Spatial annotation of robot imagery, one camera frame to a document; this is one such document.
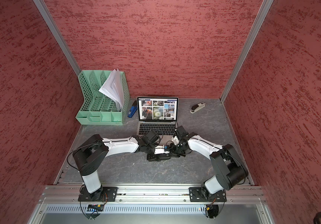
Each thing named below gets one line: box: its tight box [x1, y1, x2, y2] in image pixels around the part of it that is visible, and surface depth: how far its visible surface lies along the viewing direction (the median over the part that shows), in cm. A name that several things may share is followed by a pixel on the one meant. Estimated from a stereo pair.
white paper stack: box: [98, 68, 125, 111], surface depth 94 cm
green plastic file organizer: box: [75, 70, 130, 126], surface depth 105 cm
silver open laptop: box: [136, 97, 179, 146], surface depth 102 cm
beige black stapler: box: [190, 101, 206, 114], surface depth 115 cm
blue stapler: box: [127, 100, 138, 119], surface depth 112 cm
